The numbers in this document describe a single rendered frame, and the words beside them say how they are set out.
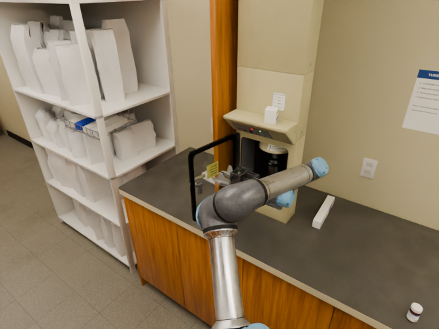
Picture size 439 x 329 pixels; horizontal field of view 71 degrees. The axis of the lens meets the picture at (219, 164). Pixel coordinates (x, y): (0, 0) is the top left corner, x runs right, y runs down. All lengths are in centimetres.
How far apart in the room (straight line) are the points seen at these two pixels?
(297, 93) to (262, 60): 21
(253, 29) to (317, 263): 106
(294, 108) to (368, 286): 80
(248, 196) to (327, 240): 78
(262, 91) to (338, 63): 47
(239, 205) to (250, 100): 66
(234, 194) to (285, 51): 66
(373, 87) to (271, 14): 65
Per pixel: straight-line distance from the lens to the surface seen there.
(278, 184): 103
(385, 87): 170
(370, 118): 175
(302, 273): 146
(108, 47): 214
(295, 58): 133
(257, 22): 139
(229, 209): 94
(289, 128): 132
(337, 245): 163
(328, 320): 157
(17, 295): 299
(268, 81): 140
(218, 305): 99
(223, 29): 144
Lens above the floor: 202
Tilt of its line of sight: 30 degrees down
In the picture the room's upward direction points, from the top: 1 degrees counter-clockwise
